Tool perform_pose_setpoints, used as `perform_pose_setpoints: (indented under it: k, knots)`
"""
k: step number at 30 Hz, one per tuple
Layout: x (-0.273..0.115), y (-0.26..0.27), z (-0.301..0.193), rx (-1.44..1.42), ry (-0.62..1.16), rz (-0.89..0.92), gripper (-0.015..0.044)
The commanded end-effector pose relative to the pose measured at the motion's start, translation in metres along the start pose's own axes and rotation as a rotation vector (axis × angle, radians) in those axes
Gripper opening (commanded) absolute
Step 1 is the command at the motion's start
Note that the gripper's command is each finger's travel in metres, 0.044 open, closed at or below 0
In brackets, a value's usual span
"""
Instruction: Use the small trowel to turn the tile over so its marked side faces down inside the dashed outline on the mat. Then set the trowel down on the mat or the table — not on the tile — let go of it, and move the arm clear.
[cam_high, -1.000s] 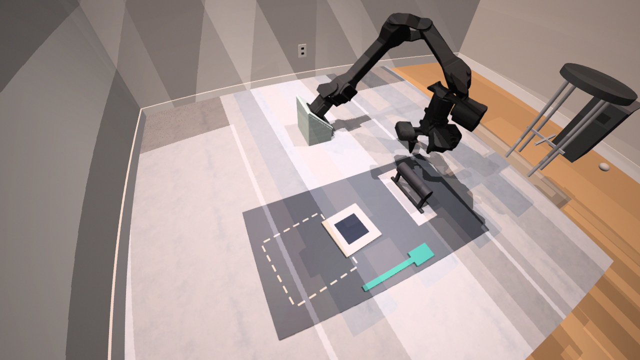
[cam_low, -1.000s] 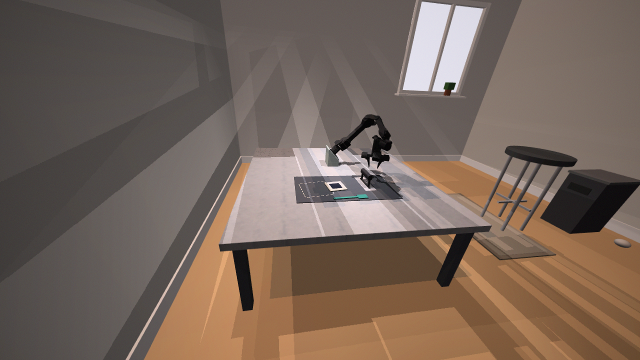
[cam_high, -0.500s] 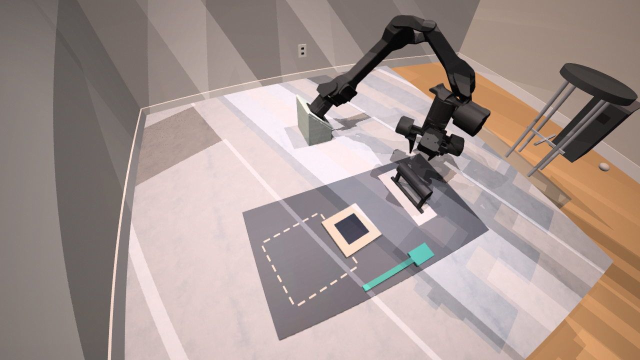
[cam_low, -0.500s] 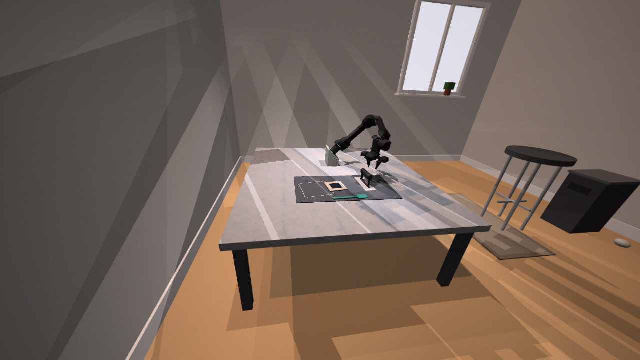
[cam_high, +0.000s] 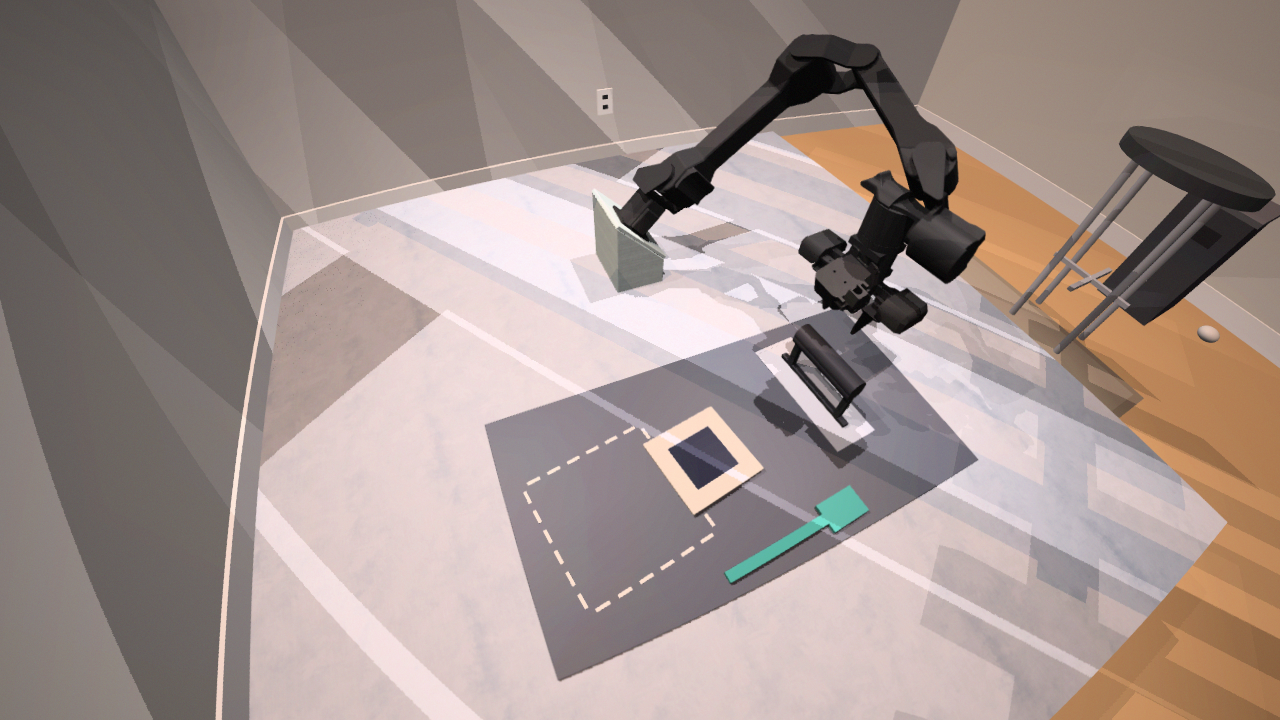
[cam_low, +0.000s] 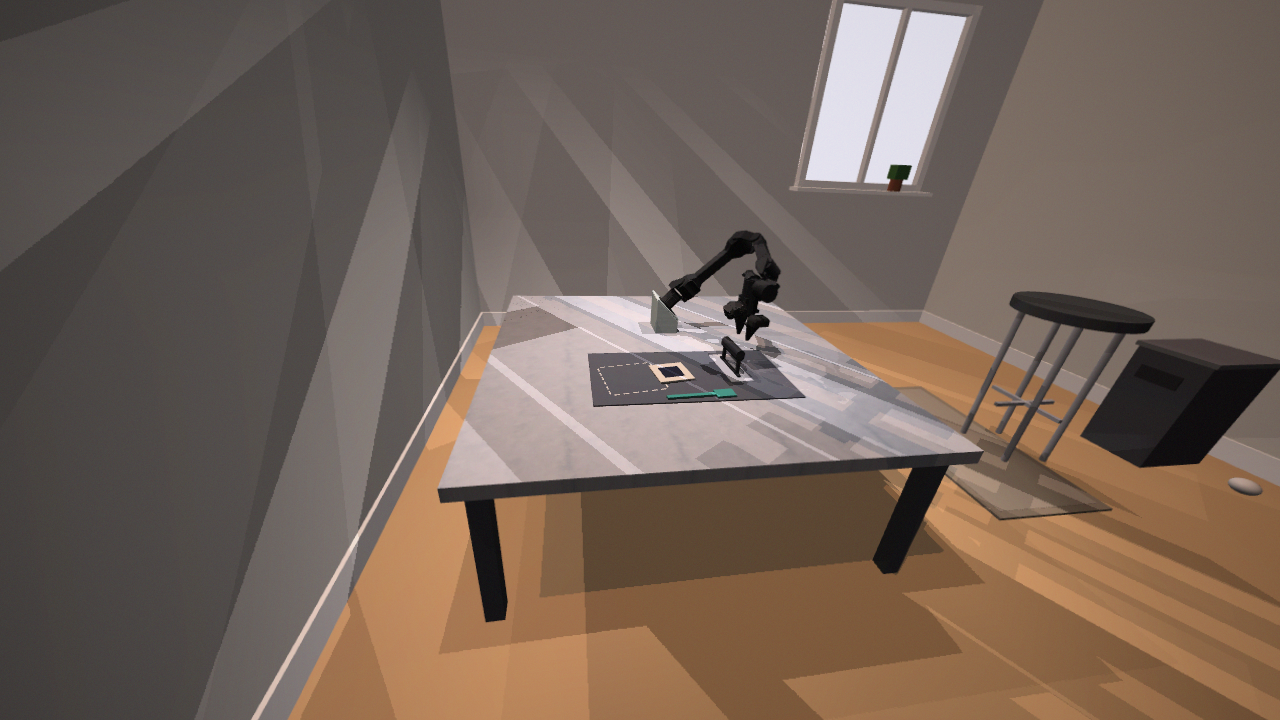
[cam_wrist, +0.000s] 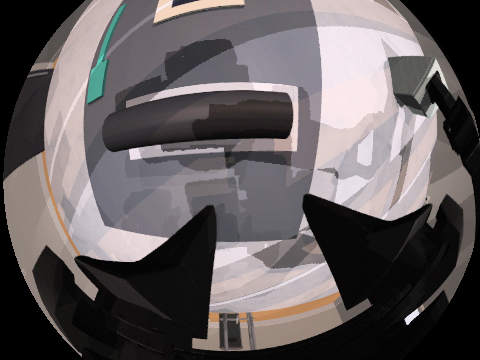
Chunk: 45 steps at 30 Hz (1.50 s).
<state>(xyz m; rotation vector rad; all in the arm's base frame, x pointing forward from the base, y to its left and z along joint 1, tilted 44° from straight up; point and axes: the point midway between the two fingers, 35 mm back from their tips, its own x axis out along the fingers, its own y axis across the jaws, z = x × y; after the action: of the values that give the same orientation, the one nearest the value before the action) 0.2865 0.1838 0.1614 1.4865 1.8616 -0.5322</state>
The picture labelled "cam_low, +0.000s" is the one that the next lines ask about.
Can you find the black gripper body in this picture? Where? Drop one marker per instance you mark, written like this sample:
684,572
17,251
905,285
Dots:
754,321

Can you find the peach square tile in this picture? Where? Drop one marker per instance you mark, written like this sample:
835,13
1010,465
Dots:
671,372

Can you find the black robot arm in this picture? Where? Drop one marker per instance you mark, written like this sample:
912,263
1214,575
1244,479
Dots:
764,288

